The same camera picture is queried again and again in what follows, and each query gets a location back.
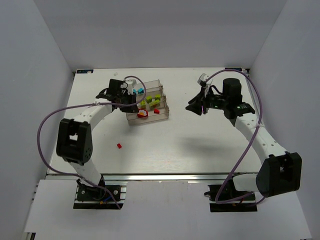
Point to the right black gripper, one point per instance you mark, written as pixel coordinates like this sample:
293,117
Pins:
203,102

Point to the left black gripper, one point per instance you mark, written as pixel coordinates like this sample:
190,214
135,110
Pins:
128,100

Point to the red round lego piece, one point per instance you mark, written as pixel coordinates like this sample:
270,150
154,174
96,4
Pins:
142,113

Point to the green 2x2 lego brick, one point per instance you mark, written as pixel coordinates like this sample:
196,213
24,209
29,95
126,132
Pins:
149,99
157,97

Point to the green 2x4 lego brick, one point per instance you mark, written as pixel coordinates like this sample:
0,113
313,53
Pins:
154,104

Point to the red lego cone piece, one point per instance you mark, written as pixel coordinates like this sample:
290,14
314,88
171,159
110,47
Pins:
156,111

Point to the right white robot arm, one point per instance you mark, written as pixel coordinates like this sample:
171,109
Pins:
280,170

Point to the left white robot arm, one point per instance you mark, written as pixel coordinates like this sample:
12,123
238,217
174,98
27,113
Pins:
75,141

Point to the clear tiered acrylic container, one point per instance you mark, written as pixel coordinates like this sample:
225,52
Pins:
151,89

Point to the left blue table label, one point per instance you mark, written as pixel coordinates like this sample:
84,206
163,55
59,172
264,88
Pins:
84,71

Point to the blue table label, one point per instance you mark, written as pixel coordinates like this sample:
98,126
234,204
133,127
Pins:
234,68
84,71

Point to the right blue table label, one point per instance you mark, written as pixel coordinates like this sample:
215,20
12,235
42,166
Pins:
234,68

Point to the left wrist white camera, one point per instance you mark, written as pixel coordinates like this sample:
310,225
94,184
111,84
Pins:
130,83

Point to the wrist white camera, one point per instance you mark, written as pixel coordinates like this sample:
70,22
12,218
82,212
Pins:
130,83
205,86

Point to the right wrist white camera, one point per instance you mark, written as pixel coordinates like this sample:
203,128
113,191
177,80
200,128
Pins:
205,86

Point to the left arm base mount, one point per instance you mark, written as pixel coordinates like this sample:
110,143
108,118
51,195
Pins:
88,197

